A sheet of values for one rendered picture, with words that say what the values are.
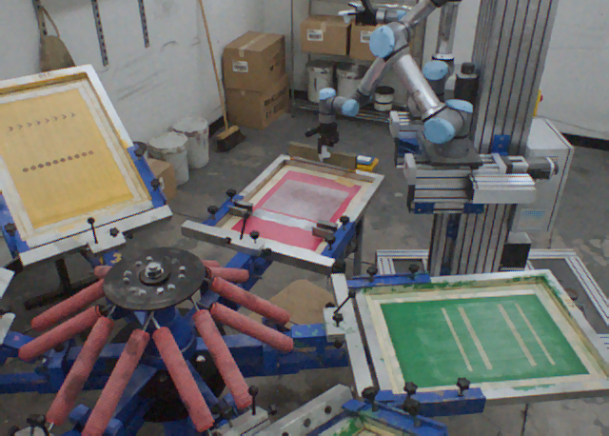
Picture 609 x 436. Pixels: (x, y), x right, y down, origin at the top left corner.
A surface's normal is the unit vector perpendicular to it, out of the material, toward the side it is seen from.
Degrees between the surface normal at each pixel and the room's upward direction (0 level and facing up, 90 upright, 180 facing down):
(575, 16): 90
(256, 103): 89
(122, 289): 0
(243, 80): 91
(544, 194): 90
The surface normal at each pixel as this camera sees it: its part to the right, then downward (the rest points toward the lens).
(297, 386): 0.00, -0.85
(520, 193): 0.00, 0.53
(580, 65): -0.41, 0.48
